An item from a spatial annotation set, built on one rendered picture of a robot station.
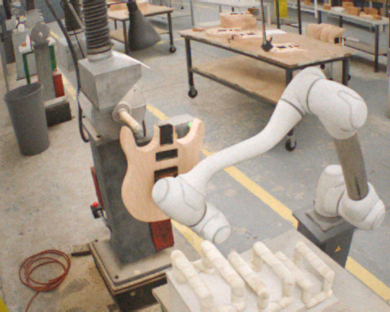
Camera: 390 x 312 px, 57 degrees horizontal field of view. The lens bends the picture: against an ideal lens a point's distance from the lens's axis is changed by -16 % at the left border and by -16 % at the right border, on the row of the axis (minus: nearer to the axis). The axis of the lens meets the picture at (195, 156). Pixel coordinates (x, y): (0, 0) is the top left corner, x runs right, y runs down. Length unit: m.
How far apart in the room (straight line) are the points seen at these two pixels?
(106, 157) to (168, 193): 0.86
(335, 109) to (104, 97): 0.77
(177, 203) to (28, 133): 3.42
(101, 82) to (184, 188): 0.46
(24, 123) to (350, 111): 3.70
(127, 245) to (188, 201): 1.15
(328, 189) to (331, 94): 0.63
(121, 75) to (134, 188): 0.44
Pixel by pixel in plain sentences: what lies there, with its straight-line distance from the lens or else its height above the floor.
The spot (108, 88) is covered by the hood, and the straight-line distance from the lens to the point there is 1.43.
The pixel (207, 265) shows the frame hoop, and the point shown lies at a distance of 1.11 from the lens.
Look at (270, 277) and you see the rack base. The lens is 1.23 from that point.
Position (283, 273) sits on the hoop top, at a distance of 1.09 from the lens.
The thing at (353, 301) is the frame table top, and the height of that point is 0.93.
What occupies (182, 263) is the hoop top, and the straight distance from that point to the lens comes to 1.02.
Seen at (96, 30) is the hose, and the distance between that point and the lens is 1.54.
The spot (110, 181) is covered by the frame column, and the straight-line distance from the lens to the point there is 2.09.
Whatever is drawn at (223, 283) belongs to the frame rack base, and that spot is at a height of 1.10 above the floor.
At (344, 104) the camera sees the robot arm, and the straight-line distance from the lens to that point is 1.28.
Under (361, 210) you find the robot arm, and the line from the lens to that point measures 1.70.
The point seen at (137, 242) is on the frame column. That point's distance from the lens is 2.35.
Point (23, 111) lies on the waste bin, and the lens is 4.40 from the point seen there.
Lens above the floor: 1.91
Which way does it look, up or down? 29 degrees down
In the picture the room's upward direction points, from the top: 5 degrees counter-clockwise
